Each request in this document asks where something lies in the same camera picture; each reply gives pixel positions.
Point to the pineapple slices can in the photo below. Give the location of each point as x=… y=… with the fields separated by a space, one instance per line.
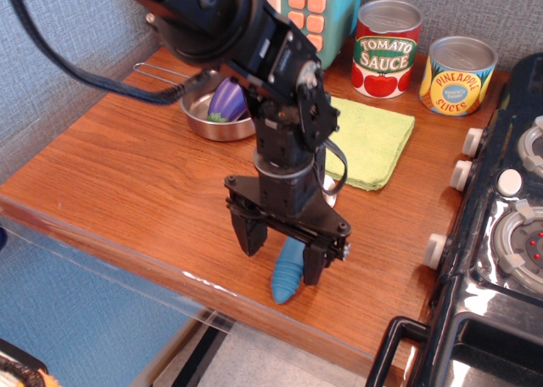
x=457 y=75

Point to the white stove knob front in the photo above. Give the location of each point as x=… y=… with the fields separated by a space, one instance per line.
x=434 y=250

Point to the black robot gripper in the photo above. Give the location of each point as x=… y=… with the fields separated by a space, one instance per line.
x=292 y=202

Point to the toy microwave teal and cream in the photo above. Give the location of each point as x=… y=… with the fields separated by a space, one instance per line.
x=326 y=23

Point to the white stove knob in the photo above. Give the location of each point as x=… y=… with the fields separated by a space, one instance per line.
x=472 y=141
x=460 y=174
x=434 y=250

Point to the orange fuzzy object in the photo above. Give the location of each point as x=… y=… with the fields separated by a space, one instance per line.
x=46 y=380

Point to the white stove knob rear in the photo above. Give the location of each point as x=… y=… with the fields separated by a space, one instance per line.
x=472 y=141

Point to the green folded cloth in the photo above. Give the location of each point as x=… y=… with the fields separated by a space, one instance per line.
x=372 y=140

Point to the small steel pan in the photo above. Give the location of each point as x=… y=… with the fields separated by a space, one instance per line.
x=195 y=106

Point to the blue handled metal spoon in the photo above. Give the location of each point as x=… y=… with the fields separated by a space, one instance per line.
x=288 y=271

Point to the tomato sauce can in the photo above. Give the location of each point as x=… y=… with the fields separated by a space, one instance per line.
x=386 y=40

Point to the white stove knob middle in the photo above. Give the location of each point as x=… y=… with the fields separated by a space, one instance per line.
x=460 y=174

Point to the purple toy eggplant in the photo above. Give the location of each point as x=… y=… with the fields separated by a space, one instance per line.
x=227 y=104

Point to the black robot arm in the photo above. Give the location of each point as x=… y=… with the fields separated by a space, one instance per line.
x=277 y=67

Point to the black toy stove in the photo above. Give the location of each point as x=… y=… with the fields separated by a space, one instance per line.
x=485 y=325

